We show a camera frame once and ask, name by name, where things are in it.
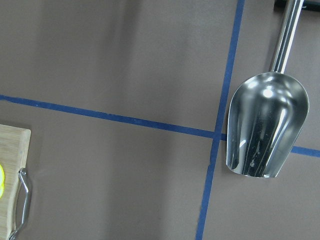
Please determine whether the metal scoop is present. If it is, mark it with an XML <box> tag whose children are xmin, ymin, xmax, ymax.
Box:
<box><xmin>226</xmin><ymin>0</ymin><xmax>310</xmax><ymax>178</ymax></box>

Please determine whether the wooden cutting board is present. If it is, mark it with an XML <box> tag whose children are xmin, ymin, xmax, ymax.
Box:
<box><xmin>0</xmin><ymin>124</ymin><xmax>31</xmax><ymax>240</ymax></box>

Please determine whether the lemon slice front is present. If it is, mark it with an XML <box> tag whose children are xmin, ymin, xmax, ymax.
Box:
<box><xmin>0</xmin><ymin>164</ymin><xmax>5</xmax><ymax>198</ymax></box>

